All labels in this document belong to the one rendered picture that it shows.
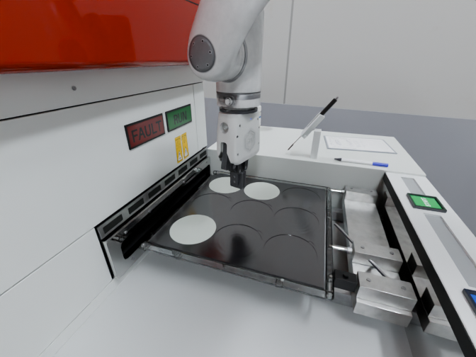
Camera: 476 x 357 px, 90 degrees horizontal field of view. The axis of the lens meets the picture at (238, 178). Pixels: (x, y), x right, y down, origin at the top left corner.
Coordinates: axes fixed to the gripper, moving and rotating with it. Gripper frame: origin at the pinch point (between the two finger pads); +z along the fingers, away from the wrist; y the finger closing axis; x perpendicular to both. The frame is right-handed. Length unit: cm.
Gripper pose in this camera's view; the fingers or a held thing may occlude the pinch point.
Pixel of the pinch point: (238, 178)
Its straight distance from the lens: 52.9
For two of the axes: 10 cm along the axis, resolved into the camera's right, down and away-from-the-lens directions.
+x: -8.3, -2.5, 4.9
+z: -0.1, 8.9, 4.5
